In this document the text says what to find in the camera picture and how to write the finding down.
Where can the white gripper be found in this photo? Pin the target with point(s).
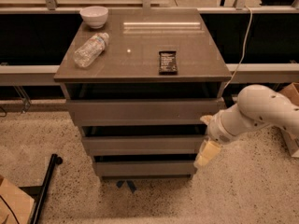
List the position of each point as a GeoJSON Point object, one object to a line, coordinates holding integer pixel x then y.
{"type": "Point", "coordinates": [216, 130]}

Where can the grey bottom drawer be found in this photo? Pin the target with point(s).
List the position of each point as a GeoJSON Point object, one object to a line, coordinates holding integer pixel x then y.
{"type": "Point", "coordinates": [144, 168]}

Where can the grey drawer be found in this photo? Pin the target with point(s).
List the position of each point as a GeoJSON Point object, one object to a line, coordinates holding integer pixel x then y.
{"type": "Point", "coordinates": [141, 112]}
{"type": "Point", "coordinates": [142, 145]}
{"type": "Point", "coordinates": [144, 168]}

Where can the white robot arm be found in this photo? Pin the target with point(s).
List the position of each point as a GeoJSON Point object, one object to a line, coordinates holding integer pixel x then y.
{"type": "Point", "coordinates": [257, 107]}

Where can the grey top drawer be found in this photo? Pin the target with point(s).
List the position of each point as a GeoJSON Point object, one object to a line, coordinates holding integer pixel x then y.
{"type": "Point", "coordinates": [141, 112]}

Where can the grey drawer cabinet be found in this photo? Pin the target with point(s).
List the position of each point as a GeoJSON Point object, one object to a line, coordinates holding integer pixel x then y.
{"type": "Point", "coordinates": [128, 69]}

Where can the grey middle drawer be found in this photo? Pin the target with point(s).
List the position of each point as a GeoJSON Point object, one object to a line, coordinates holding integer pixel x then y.
{"type": "Point", "coordinates": [142, 145]}

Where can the cardboard box right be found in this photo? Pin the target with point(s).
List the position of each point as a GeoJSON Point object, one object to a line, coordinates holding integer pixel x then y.
{"type": "Point", "coordinates": [290, 130]}

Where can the cardboard box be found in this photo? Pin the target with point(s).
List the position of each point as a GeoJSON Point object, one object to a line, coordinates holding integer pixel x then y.
{"type": "Point", "coordinates": [290, 130]}
{"type": "Point", "coordinates": [15, 205]}

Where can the black snack bar packet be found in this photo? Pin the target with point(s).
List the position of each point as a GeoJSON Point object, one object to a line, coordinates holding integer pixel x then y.
{"type": "Point", "coordinates": [168, 63]}

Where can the clear plastic water bottle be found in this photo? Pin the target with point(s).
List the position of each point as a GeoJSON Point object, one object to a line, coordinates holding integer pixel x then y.
{"type": "Point", "coordinates": [91, 49]}

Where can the white ceramic bowl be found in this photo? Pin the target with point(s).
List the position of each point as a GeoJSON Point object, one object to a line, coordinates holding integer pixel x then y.
{"type": "Point", "coordinates": [94, 16]}

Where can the black metal stand leg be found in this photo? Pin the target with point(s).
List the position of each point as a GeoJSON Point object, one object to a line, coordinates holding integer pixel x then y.
{"type": "Point", "coordinates": [39, 193]}

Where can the cardboard box lower left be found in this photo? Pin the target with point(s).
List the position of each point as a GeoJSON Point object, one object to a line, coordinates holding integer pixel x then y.
{"type": "Point", "coordinates": [15, 205]}

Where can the black bracket under rail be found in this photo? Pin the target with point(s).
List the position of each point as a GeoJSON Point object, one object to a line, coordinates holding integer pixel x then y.
{"type": "Point", "coordinates": [227, 96]}

